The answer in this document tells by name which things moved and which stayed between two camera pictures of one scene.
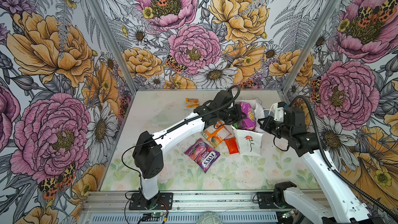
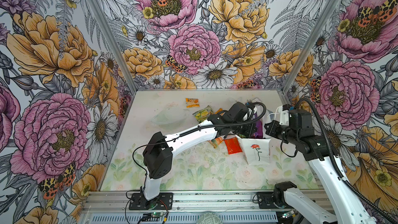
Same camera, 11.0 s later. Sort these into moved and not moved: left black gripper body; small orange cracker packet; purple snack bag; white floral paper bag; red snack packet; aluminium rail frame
Moved: white floral paper bag; left black gripper body; purple snack bag
Not moved: aluminium rail frame; red snack packet; small orange cracker packet
